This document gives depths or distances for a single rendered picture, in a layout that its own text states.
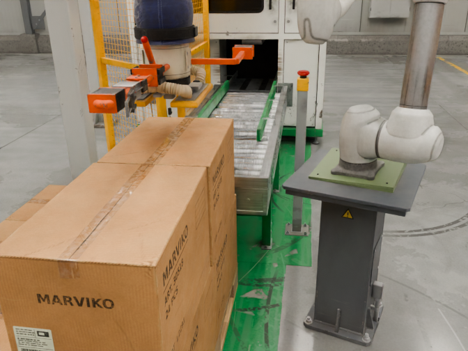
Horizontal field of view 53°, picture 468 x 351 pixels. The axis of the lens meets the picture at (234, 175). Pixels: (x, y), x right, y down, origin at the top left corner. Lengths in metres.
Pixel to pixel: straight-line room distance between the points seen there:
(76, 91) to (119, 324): 2.29
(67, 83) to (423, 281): 2.47
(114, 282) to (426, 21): 1.38
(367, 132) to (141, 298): 1.14
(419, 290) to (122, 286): 1.91
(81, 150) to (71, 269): 2.30
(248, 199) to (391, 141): 0.85
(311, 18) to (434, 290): 1.75
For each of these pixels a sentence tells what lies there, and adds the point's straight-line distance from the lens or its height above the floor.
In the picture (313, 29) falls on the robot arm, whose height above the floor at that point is 1.39.
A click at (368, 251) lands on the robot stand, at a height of 0.46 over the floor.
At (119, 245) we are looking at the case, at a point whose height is 0.94.
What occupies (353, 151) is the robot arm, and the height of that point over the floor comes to 0.88.
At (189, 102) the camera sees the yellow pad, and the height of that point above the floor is 1.12.
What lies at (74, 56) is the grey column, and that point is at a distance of 3.23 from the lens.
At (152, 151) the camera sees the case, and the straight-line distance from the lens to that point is 1.75.
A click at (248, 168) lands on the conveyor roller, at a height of 0.54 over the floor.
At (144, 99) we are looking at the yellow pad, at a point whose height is 1.12.
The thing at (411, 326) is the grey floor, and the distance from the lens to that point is 2.47.
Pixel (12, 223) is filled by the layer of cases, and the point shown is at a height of 0.54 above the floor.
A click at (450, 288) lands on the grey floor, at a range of 2.79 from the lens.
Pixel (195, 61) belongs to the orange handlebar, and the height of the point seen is 1.24.
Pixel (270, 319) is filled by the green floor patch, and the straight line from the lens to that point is 2.38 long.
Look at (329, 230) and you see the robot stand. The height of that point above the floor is 0.52.
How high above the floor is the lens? 1.51
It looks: 22 degrees down
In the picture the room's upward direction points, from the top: 1 degrees counter-clockwise
